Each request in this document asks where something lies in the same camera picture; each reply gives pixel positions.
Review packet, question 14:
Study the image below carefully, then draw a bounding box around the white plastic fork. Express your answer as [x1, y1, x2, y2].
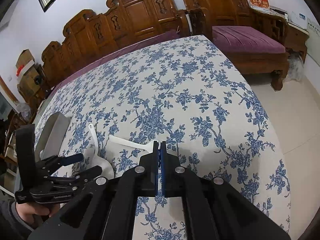
[109, 135, 161, 153]

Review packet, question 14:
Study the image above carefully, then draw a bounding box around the person's left hand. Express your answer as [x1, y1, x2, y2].
[16, 203, 60, 225]

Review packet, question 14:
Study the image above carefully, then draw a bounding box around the large white plastic ladle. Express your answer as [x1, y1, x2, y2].
[88, 123, 114, 180]

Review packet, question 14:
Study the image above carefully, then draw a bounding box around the metal tray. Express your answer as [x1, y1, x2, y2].
[35, 112, 71, 161]

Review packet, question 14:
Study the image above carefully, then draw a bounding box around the cardboard boxes stack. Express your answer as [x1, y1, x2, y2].
[16, 49, 43, 100]

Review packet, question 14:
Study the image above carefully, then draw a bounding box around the blue floral tablecloth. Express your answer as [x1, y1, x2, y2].
[35, 35, 290, 239]

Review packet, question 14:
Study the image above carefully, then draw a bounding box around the purple sofa cushion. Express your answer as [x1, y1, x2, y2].
[51, 30, 181, 95]

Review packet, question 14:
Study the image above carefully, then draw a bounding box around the carved wooden sofa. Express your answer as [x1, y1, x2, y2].
[42, 0, 190, 87]

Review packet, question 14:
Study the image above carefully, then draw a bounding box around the purple armchair cushion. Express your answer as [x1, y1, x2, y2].
[212, 26, 285, 54]

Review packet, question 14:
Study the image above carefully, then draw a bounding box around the wooden armchair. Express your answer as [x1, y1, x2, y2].
[183, 0, 289, 91]

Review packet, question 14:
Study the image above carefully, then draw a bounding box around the wooden side table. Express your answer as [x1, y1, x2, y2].
[270, 6, 309, 63]

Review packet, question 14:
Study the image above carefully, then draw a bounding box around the red calendar box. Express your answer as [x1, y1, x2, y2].
[249, 0, 270, 12]

